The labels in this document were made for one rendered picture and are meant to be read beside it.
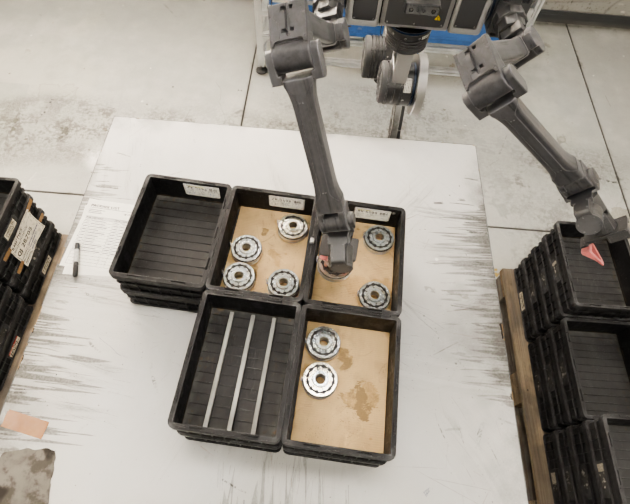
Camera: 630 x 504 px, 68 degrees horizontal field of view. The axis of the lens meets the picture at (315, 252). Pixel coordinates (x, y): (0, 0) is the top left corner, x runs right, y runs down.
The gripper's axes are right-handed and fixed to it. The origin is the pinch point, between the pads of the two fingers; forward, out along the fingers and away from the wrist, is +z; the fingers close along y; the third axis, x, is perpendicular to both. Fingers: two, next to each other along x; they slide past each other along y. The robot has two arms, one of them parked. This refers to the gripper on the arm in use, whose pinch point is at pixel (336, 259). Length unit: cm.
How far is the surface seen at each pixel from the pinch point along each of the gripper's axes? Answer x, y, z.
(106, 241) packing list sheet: 7, -84, 36
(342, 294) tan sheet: -2.6, 4.4, 21.4
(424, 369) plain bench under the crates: -20, 36, 32
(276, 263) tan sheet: 4.5, -19.2, 22.4
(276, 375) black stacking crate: -32.3, -11.4, 18.8
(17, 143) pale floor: 90, -201, 117
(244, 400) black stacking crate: -41.0, -19.0, 18.0
